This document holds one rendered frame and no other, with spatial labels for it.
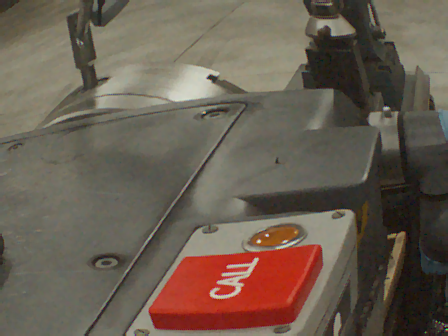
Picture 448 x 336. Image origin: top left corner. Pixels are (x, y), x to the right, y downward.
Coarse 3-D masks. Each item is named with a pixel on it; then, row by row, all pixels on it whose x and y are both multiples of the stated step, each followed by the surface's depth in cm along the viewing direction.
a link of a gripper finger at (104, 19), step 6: (108, 0) 79; (114, 0) 79; (120, 0) 79; (126, 0) 79; (102, 6) 79; (108, 6) 79; (114, 6) 79; (120, 6) 80; (102, 12) 80; (108, 12) 80; (114, 12) 80; (102, 18) 80; (108, 18) 80; (102, 24) 81
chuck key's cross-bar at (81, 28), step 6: (84, 0) 70; (90, 0) 70; (84, 6) 72; (90, 6) 73; (84, 12) 75; (90, 12) 77; (78, 18) 80; (84, 18) 78; (78, 24) 82; (84, 24) 82; (78, 30) 86; (84, 30) 86
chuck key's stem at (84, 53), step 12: (72, 12) 93; (72, 24) 93; (72, 36) 93; (84, 36) 93; (72, 48) 94; (84, 48) 93; (84, 60) 94; (84, 72) 94; (84, 84) 95; (96, 84) 95
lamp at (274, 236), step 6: (276, 228) 53; (282, 228) 53; (288, 228) 53; (294, 228) 53; (258, 234) 53; (264, 234) 53; (270, 234) 52; (276, 234) 52; (282, 234) 52; (288, 234) 52; (294, 234) 52; (252, 240) 53; (258, 240) 52; (264, 240) 52; (270, 240) 52; (276, 240) 52; (282, 240) 52
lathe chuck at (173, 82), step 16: (144, 64) 98; (160, 64) 97; (176, 64) 97; (112, 80) 95; (128, 80) 93; (144, 80) 93; (160, 80) 93; (176, 80) 93; (192, 80) 94; (208, 80) 95; (80, 96) 93; (96, 96) 91; (160, 96) 90; (176, 96) 90; (192, 96) 91; (208, 96) 92
